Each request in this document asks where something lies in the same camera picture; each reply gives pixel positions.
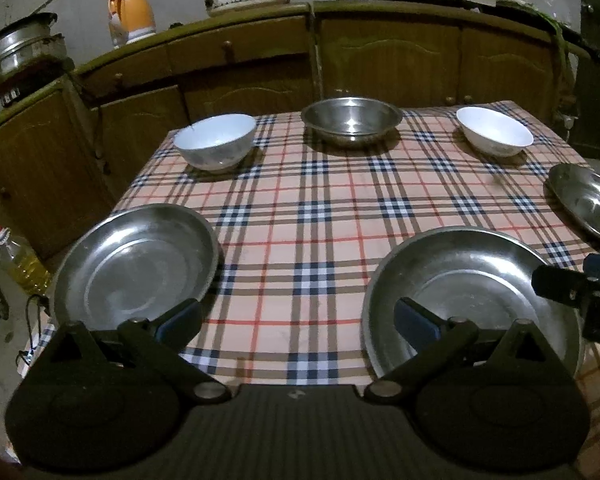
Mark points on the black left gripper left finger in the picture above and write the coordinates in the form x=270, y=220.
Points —
x=150, y=351

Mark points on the brown wooden cabinet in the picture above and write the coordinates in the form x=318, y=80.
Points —
x=70, y=150

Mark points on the steel steamer pot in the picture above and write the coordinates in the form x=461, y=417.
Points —
x=28, y=41

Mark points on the plaid checkered tablecloth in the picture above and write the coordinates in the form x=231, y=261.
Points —
x=304, y=229

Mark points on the cooking oil bottle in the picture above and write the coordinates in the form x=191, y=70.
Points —
x=21, y=263

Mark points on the steel plate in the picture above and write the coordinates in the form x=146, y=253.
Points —
x=577, y=188
x=138, y=263
x=472, y=273

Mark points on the wide white shallow bowl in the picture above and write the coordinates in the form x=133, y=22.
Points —
x=493, y=133

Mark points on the orange electric kettle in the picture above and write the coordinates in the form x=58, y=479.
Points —
x=130, y=21

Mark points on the small white deep bowl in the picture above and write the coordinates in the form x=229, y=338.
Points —
x=217, y=143

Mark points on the green cloth on cabinet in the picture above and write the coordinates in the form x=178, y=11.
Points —
x=563, y=72

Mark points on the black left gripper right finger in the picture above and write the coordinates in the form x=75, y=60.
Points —
x=458, y=361

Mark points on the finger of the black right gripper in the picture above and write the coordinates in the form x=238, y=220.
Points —
x=571, y=288

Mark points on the small steel bowl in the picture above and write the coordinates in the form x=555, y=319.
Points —
x=352, y=121

